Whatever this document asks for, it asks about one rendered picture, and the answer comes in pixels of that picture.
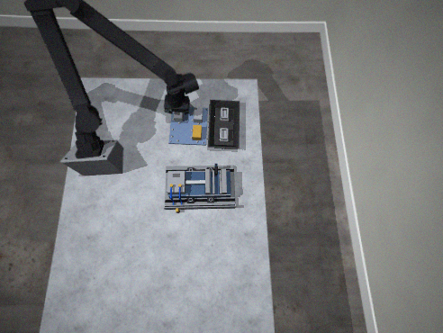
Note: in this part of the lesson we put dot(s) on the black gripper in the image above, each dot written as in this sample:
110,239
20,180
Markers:
177,106

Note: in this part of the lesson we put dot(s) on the yellow brass block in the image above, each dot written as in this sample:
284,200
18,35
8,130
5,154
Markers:
197,132

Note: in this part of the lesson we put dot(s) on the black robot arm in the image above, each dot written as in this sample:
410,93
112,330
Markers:
89,144

